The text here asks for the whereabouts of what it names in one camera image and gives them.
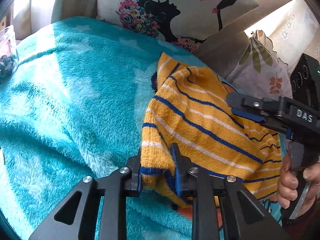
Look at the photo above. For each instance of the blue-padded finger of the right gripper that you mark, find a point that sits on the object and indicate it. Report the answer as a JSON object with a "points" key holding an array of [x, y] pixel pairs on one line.
{"points": [[271, 124]]}

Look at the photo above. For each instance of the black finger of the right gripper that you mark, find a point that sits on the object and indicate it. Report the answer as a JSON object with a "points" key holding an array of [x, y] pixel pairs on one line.
{"points": [[252, 105]]}

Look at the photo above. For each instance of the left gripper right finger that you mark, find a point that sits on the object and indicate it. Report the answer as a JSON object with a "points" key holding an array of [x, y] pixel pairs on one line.
{"points": [[222, 203]]}

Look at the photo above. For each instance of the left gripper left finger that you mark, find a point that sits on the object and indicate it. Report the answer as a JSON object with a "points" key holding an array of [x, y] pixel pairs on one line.
{"points": [[94, 208]]}

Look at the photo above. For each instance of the yellow striped knit sweater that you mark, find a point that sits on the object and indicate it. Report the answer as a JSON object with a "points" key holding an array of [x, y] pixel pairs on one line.
{"points": [[190, 109]]}

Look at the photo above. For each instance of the person's right hand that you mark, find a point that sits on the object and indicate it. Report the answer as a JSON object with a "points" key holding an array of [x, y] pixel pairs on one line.
{"points": [[288, 183]]}

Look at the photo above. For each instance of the leaf print pillow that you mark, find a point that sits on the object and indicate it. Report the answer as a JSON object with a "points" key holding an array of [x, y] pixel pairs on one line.
{"points": [[260, 72]]}

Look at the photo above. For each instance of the teal cartoon fleece blanket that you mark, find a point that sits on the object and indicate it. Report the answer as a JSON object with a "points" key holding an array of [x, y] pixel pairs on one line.
{"points": [[74, 107]]}

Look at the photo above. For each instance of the lady silhouette cushion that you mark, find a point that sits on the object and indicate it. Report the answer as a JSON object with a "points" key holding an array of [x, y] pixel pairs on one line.
{"points": [[185, 23]]}

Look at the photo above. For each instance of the glass jar with beads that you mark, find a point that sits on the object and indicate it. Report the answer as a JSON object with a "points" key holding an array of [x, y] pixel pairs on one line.
{"points": [[9, 60]]}

